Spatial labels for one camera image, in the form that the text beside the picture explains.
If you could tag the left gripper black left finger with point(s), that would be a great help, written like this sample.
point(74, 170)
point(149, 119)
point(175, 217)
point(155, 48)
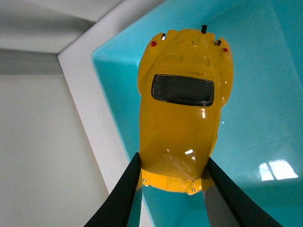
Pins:
point(123, 206)

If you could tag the turquoise plastic bin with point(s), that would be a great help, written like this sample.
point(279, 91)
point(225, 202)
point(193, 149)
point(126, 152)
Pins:
point(260, 139)

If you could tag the yellow beetle toy car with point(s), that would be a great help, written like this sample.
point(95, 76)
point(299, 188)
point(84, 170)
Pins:
point(184, 79)

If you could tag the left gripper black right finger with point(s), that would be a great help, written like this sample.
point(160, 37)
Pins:
point(227, 205)

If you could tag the grey curtain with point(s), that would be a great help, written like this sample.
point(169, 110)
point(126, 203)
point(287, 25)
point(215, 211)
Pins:
point(34, 32)

